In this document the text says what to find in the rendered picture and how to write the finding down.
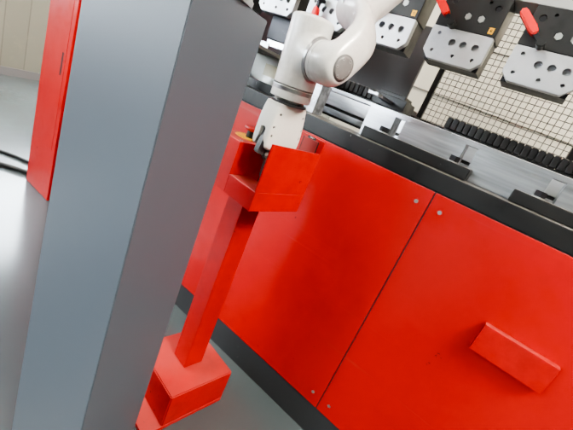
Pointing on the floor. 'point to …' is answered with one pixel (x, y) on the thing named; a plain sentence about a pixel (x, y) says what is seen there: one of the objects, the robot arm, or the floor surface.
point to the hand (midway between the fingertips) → (268, 170)
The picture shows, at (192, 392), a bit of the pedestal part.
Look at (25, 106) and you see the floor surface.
